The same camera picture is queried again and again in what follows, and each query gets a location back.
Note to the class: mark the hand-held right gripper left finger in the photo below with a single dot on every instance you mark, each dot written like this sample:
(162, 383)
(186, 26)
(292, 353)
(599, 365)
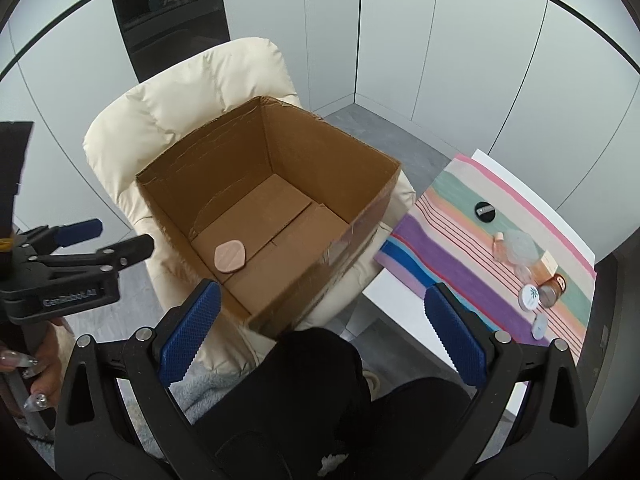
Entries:
(192, 332)

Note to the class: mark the person's black pants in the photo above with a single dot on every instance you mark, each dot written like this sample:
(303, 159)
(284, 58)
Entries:
(310, 400)

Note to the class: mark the person's left hand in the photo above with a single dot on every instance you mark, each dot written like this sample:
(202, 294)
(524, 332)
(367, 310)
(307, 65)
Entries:
(50, 360)

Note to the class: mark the black round disc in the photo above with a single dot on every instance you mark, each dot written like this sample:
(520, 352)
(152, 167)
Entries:
(485, 211)

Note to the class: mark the brown cardboard box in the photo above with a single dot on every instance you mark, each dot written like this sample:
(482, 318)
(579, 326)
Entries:
(300, 160)

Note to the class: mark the small white round lid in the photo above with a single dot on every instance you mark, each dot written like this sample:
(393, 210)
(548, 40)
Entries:
(540, 327)

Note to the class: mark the translucent square case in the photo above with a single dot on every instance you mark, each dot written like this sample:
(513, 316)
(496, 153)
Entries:
(520, 247)

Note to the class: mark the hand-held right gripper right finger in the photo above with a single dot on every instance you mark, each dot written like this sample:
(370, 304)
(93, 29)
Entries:
(455, 335)

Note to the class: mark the cream puffer jacket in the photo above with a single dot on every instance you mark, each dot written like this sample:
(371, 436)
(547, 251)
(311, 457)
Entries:
(165, 110)

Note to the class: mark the beige shoe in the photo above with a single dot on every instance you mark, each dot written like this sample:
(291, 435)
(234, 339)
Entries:
(372, 385)

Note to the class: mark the pink compact case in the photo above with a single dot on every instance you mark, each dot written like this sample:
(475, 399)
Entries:
(231, 257)

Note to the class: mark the striped colourful cloth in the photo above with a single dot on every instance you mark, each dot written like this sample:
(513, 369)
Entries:
(450, 260)

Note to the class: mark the beige small carton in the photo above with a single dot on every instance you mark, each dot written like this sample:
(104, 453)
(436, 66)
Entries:
(545, 267)

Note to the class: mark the white table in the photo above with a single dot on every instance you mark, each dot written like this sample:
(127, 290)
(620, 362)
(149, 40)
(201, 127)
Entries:
(400, 305)

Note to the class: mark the small pink bottle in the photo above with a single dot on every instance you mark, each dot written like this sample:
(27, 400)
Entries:
(499, 247)

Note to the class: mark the dark grey partition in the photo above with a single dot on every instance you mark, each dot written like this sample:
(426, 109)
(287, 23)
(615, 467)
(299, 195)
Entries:
(615, 335)

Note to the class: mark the dark glass door panel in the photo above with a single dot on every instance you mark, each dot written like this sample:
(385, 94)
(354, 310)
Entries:
(170, 20)

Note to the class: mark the brown jar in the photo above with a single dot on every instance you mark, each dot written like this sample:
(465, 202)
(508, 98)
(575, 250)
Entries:
(554, 290)

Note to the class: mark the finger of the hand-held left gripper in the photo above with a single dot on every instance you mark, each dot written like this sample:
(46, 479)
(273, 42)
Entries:
(125, 250)
(80, 231)

